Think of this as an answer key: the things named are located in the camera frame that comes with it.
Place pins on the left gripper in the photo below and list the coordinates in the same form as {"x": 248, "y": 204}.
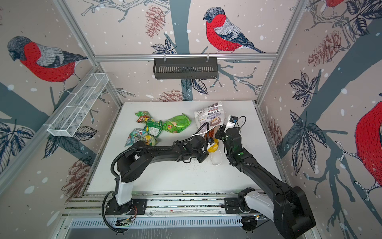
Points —
{"x": 206, "y": 155}

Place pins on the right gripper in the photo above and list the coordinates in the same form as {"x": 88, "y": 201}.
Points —
{"x": 220, "y": 135}

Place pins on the printed white paper bag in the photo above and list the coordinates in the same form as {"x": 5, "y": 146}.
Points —
{"x": 207, "y": 119}

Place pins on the large green chip bag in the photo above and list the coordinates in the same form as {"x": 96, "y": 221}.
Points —
{"x": 176, "y": 124}

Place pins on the small green snack pack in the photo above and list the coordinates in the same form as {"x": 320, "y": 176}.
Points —
{"x": 153, "y": 127}

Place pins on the colourful candy snack bag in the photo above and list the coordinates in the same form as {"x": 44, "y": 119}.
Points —
{"x": 135, "y": 136}

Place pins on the green red snack pack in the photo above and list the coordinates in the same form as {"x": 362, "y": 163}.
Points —
{"x": 143, "y": 117}

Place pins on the yellow snack pack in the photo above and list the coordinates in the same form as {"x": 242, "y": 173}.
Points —
{"x": 213, "y": 145}

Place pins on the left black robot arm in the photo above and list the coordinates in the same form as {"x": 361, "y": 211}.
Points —
{"x": 131, "y": 163}

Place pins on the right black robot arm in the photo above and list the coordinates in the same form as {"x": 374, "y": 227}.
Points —
{"x": 287, "y": 207}

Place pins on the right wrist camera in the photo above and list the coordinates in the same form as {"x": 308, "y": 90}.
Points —
{"x": 231, "y": 122}

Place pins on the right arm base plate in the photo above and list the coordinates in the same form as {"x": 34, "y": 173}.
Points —
{"x": 232, "y": 206}

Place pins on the aluminium mounting rail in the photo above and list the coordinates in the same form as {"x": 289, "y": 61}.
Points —
{"x": 159, "y": 204}

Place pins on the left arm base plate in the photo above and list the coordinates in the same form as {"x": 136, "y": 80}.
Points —
{"x": 134, "y": 207}

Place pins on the black hanging wall basket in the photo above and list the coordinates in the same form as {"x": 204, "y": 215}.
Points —
{"x": 185, "y": 68}

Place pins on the white wire mesh basket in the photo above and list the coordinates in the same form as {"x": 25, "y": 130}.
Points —
{"x": 80, "y": 103}

